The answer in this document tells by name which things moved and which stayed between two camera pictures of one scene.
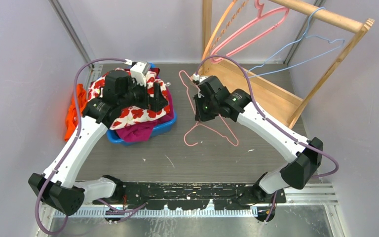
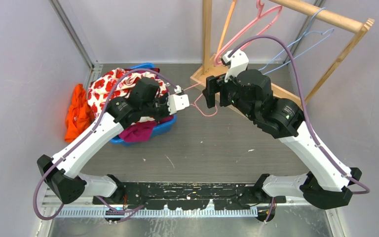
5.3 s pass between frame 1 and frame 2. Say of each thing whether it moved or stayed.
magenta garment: stayed
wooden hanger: moved
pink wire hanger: moved
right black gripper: moved
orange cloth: stayed
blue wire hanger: moved
